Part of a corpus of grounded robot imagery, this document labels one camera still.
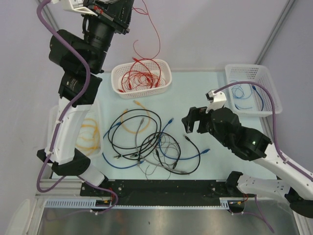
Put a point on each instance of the white basket left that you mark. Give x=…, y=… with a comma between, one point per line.
x=80, y=129

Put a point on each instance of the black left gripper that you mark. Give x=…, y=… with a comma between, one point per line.
x=116, y=14

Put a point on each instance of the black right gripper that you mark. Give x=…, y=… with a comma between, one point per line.
x=195, y=114

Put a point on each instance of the white basket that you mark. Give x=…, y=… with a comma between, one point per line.
x=248, y=99
x=80, y=129
x=142, y=77

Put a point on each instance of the white basket right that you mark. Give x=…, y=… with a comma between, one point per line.
x=248, y=99

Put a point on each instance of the white basket top centre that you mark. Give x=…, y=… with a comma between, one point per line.
x=142, y=77

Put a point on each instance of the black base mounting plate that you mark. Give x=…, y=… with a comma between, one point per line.
x=170, y=193

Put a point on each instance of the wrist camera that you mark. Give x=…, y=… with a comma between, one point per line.
x=216, y=100
x=74, y=6

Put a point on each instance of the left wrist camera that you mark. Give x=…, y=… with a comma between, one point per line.
x=74, y=6

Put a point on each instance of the black cable large loop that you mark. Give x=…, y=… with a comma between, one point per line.
x=162, y=150

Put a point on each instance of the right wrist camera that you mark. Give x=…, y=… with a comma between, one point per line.
x=216, y=100

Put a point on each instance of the white slotted cable duct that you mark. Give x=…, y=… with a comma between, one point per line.
x=101, y=204

